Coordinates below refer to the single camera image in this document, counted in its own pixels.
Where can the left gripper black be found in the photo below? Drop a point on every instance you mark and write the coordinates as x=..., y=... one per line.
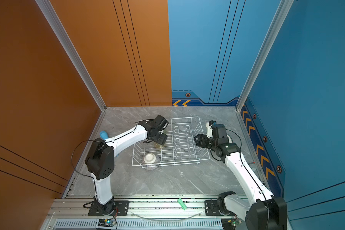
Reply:
x=163, y=139

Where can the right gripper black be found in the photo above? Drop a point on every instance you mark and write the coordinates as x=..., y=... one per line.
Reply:
x=201, y=139

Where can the yellow transparent cup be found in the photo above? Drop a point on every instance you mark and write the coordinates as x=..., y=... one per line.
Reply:
x=157, y=145

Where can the clear upside-down glass bowl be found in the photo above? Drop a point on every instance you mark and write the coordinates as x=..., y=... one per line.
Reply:
x=151, y=161

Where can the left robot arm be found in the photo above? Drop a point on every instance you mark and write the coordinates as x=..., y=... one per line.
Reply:
x=100, y=160

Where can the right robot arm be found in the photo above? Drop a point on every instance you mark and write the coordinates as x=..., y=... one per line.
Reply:
x=263, y=210

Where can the left circuit board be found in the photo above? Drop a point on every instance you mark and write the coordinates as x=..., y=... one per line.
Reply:
x=107, y=224

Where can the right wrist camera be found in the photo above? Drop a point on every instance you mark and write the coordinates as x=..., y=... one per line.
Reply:
x=212, y=129

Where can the white wire dish rack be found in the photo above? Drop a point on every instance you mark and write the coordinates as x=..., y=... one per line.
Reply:
x=179, y=149

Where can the blue cylinder handle tool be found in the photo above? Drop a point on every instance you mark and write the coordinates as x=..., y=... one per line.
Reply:
x=104, y=135

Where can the green clip on rail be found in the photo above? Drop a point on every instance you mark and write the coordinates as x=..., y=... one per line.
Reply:
x=182, y=204

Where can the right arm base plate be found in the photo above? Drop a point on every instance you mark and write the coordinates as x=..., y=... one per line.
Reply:
x=212, y=208

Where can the aluminium front rail frame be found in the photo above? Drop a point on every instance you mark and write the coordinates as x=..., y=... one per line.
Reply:
x=145, y=212

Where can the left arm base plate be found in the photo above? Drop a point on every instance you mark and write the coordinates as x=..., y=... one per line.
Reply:
x=120, y=207

